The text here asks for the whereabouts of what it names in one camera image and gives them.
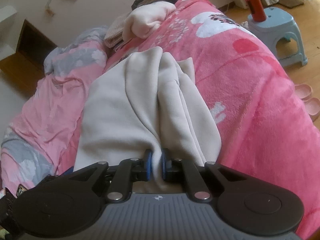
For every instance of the white fleece folded blanket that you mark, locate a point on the white fleece folded blanket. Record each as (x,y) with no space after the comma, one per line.
(147,17)

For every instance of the checked folded cloth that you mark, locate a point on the checked folded cloth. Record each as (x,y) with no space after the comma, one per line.
(115,32)

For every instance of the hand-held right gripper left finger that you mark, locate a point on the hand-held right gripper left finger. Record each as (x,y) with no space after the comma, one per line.
(148,165)

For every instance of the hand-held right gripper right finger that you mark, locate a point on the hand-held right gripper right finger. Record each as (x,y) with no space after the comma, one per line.
(163,165)

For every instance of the brown floor mat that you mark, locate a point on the brown floor mat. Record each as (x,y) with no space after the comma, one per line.
(291,2)

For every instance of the pink floral bed blanket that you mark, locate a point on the pink floral bed blanket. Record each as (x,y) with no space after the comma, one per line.
(250,92)

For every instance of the beige jacket with black trim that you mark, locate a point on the beige jacket with black trim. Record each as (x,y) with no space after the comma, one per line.
(137,110)

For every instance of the light blue plastic stool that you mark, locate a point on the light blue plastic stool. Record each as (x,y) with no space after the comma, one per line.
(280,27)

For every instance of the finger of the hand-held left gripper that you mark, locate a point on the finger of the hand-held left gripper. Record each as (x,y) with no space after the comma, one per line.
(68,171)

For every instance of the pink slipper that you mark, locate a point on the pink slipper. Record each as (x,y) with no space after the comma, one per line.
(313,106)
(303,91)

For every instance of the red bottle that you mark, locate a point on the red bottle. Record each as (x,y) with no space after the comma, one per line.
(255,3)

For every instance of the pink grey floral duvet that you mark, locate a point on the pink grey floral duvet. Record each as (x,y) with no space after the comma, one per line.
(50,105)

